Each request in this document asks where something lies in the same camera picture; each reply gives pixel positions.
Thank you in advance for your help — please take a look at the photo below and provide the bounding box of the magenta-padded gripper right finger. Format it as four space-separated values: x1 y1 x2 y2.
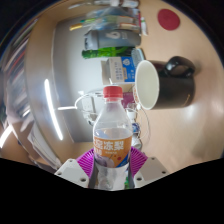
126 146 169 189

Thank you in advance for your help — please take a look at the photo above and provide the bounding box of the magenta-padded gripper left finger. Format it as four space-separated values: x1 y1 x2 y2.
54 148 99 189

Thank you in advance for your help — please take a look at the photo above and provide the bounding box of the clear red-capped drink bottle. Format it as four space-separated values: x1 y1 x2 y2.
92 85 134 192

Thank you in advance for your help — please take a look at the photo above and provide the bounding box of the under-shelf light bar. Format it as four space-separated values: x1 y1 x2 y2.
44 78 64 142

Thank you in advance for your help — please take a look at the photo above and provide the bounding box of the magenta pouch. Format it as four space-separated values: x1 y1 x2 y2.
122 95 136 110

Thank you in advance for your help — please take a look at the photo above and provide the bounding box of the black mug white inside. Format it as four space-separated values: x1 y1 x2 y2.
134 55 197 111

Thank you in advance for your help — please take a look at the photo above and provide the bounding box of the blue and white carton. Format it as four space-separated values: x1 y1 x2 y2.
101 56 137 84

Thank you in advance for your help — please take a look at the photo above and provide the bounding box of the grey round lid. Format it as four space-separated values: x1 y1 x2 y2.
130 48 145 66

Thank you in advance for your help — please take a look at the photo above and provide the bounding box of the green glass bottle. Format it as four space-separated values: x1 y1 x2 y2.
81 46 134 60

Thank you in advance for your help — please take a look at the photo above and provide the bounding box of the grey shaker bottle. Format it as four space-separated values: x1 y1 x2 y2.
83 29 143 51

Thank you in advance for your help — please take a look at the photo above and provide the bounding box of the clear yellow-capped bottle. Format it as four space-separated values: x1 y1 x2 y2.
69 22 141 34

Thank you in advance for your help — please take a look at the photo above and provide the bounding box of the white marker pen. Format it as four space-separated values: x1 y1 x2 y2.
139 16 148 37

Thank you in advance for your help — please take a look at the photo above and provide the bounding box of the clear green-capped bottle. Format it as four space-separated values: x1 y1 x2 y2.
78 17 139 26

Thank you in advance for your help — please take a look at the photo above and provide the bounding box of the flat round red coaster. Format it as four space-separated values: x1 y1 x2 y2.
157 8 181 32

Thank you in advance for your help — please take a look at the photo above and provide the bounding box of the white wall power strip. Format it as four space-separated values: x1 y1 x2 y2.
78 91 98 121

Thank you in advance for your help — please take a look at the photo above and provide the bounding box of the white power cable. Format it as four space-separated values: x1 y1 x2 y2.
73 93 101 111

